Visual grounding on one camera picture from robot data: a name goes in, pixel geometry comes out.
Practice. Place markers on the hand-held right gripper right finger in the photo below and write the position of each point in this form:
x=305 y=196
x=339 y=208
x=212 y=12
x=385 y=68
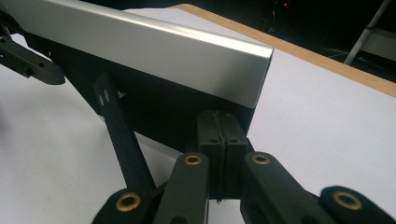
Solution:
x=267 y=186

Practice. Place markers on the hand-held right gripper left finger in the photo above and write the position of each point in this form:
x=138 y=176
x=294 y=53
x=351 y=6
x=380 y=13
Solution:
x=190 y=186

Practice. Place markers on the white table sheet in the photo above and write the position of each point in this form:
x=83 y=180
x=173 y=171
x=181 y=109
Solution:
x=311 y=124

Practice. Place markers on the white metal stand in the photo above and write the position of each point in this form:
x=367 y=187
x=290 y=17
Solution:
x=367 y=31

